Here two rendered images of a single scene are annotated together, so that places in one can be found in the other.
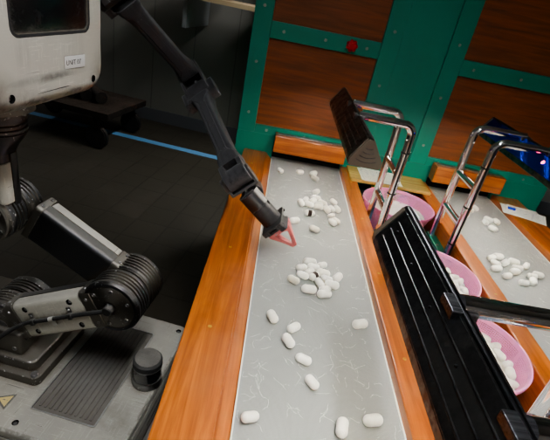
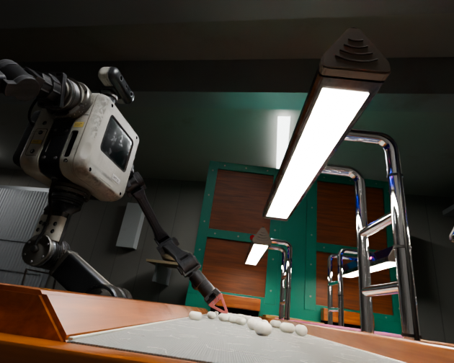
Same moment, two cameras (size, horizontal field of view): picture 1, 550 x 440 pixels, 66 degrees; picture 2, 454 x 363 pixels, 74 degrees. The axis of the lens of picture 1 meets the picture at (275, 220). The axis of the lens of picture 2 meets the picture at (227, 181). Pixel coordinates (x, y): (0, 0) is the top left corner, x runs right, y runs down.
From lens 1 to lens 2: 0.67 m
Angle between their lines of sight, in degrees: 51
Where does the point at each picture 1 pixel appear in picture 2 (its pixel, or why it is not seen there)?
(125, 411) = not seen: outside the picture
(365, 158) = (261, 238)
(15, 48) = (99, 153)
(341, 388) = not seen: hidden behind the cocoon
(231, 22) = (184, 282)
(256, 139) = (199, 299)
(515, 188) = (384, 325)
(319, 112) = (239, 278)
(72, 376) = not seen: outside the picture
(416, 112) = (299, 274)
